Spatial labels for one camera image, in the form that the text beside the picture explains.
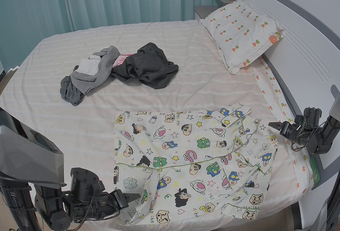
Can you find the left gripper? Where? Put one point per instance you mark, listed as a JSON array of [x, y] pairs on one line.
[[116, 200]]

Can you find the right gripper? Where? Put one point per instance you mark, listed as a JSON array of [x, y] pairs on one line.
[[291, 134]]

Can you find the white printed pyjama top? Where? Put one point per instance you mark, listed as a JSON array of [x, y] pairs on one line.
[[186, 145]]

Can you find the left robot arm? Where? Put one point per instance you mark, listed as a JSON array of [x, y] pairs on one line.
[[26, 150]]

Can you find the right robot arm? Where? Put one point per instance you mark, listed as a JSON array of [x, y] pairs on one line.
[[318, 142]]

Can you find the bed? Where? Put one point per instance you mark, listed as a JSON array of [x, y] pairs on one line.
[[186, 86]]

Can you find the white printed pillow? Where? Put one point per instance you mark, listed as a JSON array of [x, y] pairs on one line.
[[239, 33]]

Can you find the dark grey garment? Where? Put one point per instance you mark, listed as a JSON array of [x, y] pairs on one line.
[[70, 91]]

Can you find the light grey garment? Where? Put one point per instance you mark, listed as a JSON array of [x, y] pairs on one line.
[[106, 65]]

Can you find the pink garment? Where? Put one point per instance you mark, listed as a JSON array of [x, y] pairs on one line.
[[121, 61]]

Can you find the black garment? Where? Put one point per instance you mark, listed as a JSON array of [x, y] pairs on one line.
[[151, 65]]

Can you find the grey bedside table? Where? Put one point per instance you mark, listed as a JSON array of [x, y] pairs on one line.
[[206, 12]]

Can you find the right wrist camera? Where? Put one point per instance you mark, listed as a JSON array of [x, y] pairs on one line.
[[299, 120]]

